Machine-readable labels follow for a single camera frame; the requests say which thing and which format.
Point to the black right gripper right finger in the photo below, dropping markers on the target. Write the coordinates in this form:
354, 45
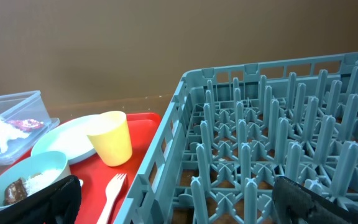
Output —
294, 203

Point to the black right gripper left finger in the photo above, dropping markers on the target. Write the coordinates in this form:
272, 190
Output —
57, 203

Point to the white rice pile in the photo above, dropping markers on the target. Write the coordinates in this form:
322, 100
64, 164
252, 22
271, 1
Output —
40, 181

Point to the pale green bowl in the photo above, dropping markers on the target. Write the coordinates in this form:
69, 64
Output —
33, 165

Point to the brown food scrap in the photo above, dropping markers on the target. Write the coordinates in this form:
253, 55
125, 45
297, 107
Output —
15, 192

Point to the yellow plastic cup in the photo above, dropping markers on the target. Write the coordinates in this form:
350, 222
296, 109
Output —
109, 134

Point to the red snack wrapper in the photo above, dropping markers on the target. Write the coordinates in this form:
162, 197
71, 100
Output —
27, 125

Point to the blue-grey dishwasher rack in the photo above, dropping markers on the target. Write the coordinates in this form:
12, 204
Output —
230, 132

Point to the red plastic tray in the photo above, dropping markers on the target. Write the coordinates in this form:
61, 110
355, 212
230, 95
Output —
96, 174

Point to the white plastic fork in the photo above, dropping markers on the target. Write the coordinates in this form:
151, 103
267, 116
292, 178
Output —
113, 189

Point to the light blue plate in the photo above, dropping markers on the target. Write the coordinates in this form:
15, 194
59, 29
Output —
69, 138

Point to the clear plastic bin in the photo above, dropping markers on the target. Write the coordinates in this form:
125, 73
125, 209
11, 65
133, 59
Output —
19, 106

